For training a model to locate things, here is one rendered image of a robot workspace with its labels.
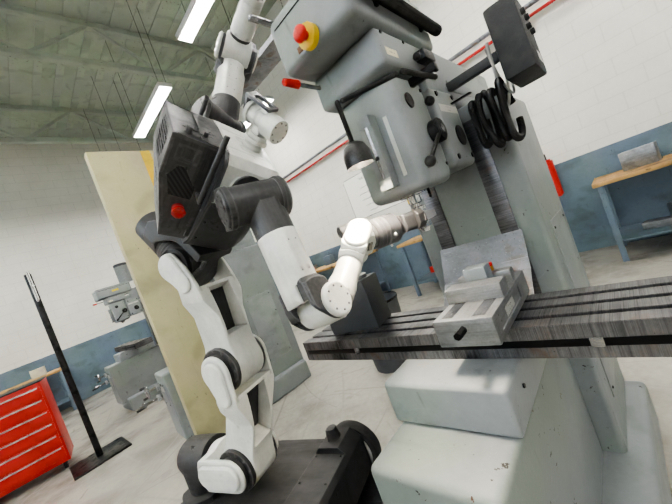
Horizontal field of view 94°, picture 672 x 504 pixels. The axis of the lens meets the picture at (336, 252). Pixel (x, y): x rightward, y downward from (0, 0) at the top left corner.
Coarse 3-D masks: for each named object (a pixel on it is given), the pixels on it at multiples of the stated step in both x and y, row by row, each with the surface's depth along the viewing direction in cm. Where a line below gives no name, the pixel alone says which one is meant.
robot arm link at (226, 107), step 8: (216, 96) 98; (224, 96) 98; (232, 96) 100; (216, 104) 97; (224, 104) 97; (232, 104) 99; (216, 112) 93; (224, 112) 96; (232, 112) 99; (216, 120) 94; (224, 120) 96; (232, 120) 98; (240, 128) 100
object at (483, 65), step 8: (496, 56) 97; (480, 64) 101; (488, 64) 99; (464, 72) 104; (472, 72) 103; (480, 72) 102; (456, 80) 106; (464, 80) 105; (448, 88) 108; (456, 88) 108
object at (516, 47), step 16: (512, 0) 85; (496, 16) 88; (512, 16) 86; (528, 16) 90; (496, 32) 89; (512, 32) 87; (528, 32) 89; (496, 48) 90; (512, 48) 88; (528, 48) 85; (512, 64) 89; (528, 64) 86; (512, 80) 92; (528, 80) 98
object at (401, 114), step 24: (360, 96) 90; (384, 96) 85; (408, 96) 86; (384, 120) 86; (408, 120) 84; (408, 144) 84; (432, 144) 91; (408, 168) 86; (432, 168) 86; (384, 192) 92; (408, 192) 89
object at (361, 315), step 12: (360, 276) 119; (372, 276) 122; (360, 288) 116; (372, 288) 120; (360, 300) 117; (372, 300) 117; (384, 300) 124; (360, 312) 118; (372, 312) 116; (384, 312) 121; (336, 324) 126; (348, 324) 123; (360, 324) 120; (372, 324) 117
